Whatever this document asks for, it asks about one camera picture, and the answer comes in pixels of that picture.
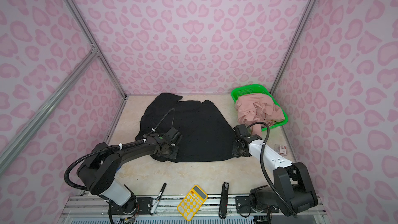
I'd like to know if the black shirt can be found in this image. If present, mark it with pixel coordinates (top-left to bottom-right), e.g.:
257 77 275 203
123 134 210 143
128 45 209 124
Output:
135 93 235 163

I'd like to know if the pink garment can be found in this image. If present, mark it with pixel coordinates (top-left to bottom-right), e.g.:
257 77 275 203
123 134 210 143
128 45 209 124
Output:
235 93 286 127

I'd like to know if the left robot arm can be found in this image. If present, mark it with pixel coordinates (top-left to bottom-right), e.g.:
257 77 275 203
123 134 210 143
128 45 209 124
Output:
76 132 182 214

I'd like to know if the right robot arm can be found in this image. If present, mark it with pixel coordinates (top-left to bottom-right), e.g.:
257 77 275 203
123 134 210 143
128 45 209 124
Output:
233 136 318 217

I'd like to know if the green plastic laundry basket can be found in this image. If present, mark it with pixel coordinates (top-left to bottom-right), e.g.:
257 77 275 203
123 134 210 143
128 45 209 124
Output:
231 84 289 129

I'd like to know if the black marker pen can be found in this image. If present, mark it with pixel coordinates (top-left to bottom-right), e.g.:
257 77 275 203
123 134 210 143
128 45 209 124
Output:
150 183 167 215

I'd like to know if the yellow calculator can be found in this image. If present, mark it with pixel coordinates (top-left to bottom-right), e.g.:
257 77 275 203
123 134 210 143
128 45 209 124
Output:
177 185 208 222

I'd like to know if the black stapler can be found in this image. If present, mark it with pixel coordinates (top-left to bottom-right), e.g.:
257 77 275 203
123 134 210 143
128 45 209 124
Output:
218 182 229 219

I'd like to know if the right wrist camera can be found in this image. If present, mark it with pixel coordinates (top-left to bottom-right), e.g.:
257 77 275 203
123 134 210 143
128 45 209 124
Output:
233 124 262 143

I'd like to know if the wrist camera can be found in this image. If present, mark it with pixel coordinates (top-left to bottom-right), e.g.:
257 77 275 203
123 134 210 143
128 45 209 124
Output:
233 124 262 143
164 127 182 146

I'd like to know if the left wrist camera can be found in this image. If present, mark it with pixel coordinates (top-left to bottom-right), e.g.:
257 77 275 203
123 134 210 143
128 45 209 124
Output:
164 127 182 146

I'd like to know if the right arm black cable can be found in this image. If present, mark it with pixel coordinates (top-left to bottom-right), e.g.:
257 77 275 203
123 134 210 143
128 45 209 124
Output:
245 121 299 219

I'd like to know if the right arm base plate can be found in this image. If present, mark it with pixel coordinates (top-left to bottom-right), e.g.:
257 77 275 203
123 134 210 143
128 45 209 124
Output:
234 196 280 215

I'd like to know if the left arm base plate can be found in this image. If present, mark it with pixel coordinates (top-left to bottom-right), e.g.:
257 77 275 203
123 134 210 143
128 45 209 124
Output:
108 197 153 215

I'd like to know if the aluminium mounting rail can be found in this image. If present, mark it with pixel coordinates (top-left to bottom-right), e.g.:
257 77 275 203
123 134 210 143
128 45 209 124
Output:
59 194 329 224

